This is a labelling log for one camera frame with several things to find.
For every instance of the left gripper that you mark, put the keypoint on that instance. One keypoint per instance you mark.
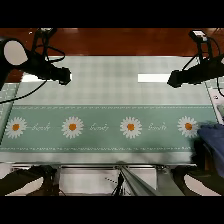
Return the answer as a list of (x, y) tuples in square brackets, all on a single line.
[(61, 76)]

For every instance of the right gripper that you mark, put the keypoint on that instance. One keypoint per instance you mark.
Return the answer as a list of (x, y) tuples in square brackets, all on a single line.
[(179, 78)]

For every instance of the blue shirt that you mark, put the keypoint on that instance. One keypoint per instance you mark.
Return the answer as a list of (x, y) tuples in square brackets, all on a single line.
[(213, 140)]

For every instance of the silver frame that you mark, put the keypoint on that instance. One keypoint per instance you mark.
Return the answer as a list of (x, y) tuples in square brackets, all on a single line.
[(140, 186)]

